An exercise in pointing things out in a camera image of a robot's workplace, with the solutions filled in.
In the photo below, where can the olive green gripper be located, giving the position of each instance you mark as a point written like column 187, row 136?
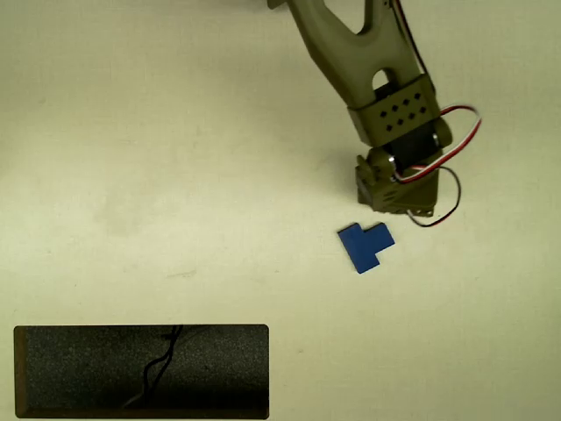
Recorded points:
column 365, row 186

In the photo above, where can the blue T-shaped block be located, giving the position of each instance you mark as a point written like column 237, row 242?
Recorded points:
column 361, row 247

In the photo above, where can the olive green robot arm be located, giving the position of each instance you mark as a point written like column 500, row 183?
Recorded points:
column 350, row 48

